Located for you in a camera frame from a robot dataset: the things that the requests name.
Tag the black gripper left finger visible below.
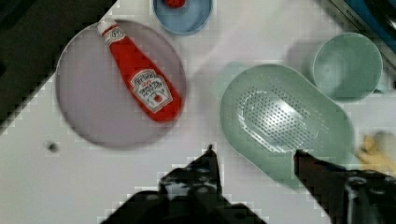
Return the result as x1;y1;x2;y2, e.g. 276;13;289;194
101;146;266;224

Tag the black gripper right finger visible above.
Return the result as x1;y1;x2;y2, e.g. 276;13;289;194
293;150;396;224

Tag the green oval strainer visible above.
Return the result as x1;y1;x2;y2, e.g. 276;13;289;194
213;63;354;188

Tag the peeled toy banana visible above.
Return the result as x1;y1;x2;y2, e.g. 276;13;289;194
356;132;395;175

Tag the red ketchup bottle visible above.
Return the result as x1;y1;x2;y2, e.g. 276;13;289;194
97;20;182;122

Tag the green mug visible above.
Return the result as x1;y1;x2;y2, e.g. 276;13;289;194
303;33;389;102

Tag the grey round plate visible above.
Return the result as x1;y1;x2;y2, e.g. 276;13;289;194
56;20;187;148

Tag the blue bowl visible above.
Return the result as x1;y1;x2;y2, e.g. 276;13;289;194
151;0;213;35

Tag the red strawberry in bowl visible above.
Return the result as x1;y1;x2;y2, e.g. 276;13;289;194
164;0;187;8

